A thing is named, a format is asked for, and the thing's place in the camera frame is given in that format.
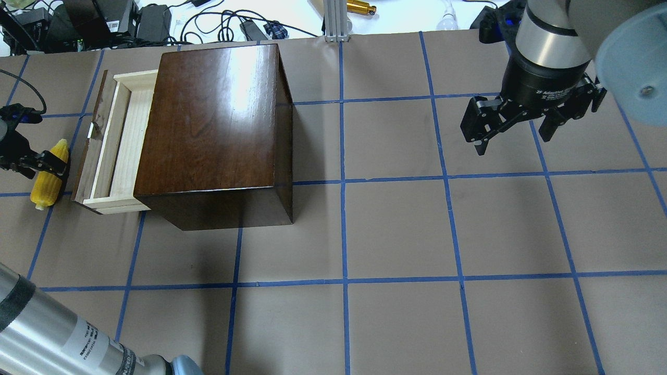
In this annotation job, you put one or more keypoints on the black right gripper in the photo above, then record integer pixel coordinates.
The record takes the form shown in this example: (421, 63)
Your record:
(543, 82)

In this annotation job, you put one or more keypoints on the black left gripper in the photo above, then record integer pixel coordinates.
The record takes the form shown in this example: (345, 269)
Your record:
(22, 154)

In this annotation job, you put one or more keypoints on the yellow toy corn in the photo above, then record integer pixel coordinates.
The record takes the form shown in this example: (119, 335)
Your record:
(46, 189)

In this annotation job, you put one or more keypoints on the light wood drawer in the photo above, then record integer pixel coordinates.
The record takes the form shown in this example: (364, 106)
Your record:
(111, 156)

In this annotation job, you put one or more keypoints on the dark brown wooden drawer box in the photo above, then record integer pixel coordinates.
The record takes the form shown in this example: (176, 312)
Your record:
(218, 148)

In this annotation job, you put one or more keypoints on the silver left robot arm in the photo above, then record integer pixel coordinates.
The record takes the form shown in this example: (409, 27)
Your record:
(39, 334)

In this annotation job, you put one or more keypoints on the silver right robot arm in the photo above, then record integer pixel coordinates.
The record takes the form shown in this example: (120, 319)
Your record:
(564, 58)

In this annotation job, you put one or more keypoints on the white light bulb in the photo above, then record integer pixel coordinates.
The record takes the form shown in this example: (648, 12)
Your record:
(448, 20)

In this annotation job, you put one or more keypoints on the black laptop power brick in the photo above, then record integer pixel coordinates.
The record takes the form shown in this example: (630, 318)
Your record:
(154, 23)

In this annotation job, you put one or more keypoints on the aluminium frame post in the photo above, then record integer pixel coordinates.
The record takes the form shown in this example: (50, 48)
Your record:
(336, 21)

